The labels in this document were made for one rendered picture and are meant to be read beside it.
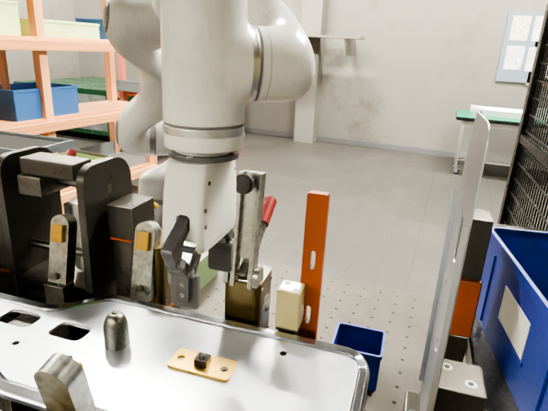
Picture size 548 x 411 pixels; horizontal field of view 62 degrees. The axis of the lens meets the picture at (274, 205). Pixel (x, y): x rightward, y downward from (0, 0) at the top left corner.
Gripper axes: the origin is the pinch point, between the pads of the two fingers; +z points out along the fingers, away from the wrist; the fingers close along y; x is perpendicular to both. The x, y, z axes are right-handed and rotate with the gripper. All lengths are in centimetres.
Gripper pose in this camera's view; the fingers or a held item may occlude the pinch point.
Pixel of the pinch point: (204, 279)
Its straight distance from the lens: 55.3
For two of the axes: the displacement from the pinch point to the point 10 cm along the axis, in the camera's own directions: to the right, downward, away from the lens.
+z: -0.5, 9.4, 3.2
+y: -3.0, 3.0, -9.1
